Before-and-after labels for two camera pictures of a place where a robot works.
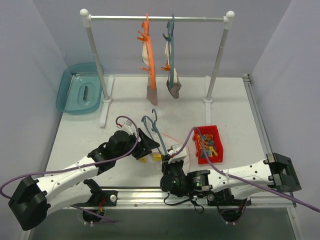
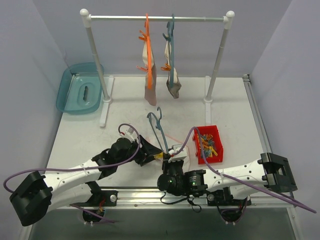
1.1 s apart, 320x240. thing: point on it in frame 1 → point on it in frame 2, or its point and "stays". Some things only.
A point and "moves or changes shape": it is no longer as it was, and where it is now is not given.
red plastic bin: x=213 y=144 stays
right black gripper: x=168 y=165 stays
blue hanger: x=155 y=128 moves or changes shape
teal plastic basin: x=79 y=88 stays
